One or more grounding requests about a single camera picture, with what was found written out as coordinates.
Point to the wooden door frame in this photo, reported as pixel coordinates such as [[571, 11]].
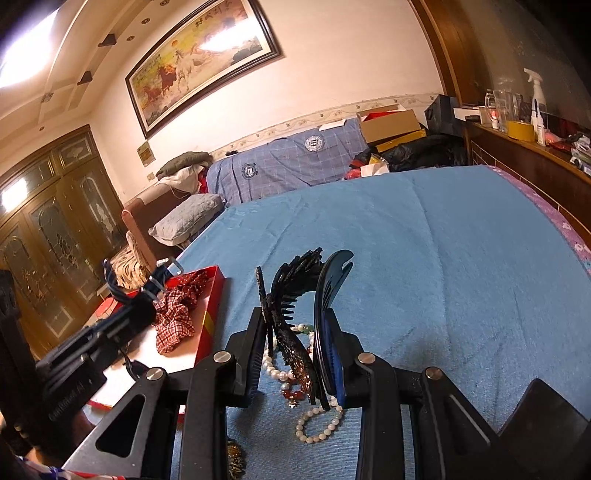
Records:
[[457, 50]]

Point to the white spray bottle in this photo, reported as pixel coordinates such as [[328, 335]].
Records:
[[536, 97]]

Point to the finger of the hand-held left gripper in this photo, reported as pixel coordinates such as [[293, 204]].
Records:
[[129, 316]]

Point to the gold brown patterned bangle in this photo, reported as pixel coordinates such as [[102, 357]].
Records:
[[236, 461]]

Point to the carved wooden wardrobe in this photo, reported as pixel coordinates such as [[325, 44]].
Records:
[[51, 230]]

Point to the black rhinestone hair clip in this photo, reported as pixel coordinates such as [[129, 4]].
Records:
[[281, 286]]

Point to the blue plaid sofa cover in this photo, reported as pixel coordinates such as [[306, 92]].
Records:
[[286, 161]]

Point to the grey pillow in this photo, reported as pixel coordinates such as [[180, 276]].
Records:
[[184, 217]]

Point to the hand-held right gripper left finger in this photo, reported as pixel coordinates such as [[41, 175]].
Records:
[[249, 364]]

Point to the olive garment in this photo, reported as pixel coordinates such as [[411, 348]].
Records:
[[184, 160]]

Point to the white cloth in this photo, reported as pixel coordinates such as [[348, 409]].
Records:
[[182, 177]]

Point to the framed horse painting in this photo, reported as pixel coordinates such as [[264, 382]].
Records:
[[203, 60]]

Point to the flat yellow box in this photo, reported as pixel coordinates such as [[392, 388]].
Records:
[[401, 141]]

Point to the red box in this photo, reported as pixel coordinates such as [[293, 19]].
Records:
[[147, 344]]

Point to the red white blue band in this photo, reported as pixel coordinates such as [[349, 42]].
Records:
[[51, 473]]

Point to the small white bottle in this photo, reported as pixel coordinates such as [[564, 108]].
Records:
[[538, 131]]

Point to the white tissue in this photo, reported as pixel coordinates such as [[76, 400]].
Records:
[[375, 169]]

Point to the ceiling light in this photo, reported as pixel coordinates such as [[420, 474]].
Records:
[[23, 60]]

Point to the small white box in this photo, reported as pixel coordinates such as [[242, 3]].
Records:
[[466, 113]]

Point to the blue blanket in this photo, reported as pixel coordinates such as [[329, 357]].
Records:
[[438, 277]]

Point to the white envelope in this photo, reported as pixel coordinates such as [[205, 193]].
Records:
[[332, 125]]

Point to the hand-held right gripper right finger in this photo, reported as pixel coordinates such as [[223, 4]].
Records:
[[334, 369]]

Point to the small yellow wall picture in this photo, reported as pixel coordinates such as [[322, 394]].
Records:
[[146, 153]]

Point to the wooden headboard shelf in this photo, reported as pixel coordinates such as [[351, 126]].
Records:
[[517, 170]]

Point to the brown cardboard box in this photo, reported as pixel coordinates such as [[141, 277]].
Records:
[[388, 127]]

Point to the black bag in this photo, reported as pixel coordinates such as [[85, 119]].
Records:
[[425, 154]]

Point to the dark wooden ceiling bracket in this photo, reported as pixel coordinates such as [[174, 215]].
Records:
[[107, 39], [85, 77]]

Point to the red plaid scrunchie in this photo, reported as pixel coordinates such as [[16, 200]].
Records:
[[175, 323]]

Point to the red bag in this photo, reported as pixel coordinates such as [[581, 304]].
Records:
[[355, 173]]

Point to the assorted shelf clutter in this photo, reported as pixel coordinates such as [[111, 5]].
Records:
[[577, 147]]

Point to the brown armchair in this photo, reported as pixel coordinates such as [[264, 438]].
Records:
[[138, 221]]

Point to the clear glass pitcher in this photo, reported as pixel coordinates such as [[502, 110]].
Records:
[[503, 104]]

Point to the yellow tape roll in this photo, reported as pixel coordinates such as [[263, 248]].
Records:
[[519, 130]]

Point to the brown patterned cloth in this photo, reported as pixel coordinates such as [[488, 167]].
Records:
[[127, 270]]

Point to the black box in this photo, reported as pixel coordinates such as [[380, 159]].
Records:
[[441, 113]]

